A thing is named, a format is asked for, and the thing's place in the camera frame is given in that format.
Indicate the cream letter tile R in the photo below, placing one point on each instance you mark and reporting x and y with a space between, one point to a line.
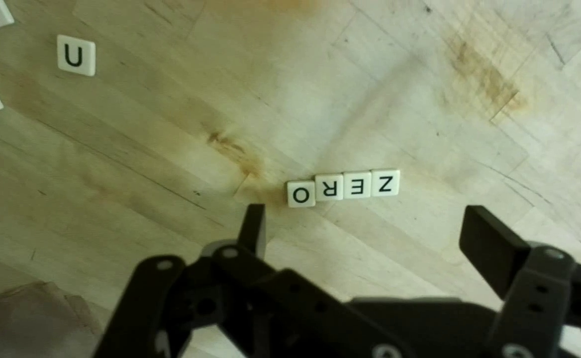
328 187

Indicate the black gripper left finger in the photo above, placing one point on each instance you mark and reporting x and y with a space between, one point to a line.
250 298

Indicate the cream letter tile E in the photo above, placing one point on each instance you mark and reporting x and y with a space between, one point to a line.
356 185

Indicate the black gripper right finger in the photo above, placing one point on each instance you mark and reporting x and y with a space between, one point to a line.
529 284

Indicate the cream letter tile U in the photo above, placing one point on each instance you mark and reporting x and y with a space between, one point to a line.
75 53

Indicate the cream letter tile Z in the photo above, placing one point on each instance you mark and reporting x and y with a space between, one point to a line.
384 183

